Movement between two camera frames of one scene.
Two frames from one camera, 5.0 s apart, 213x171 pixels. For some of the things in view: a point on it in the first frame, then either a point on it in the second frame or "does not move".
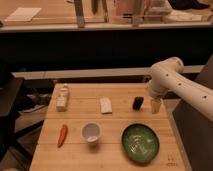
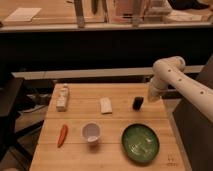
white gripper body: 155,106 → 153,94
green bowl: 140,143 does not move
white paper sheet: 22,14 does not move
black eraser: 137,103 does not move
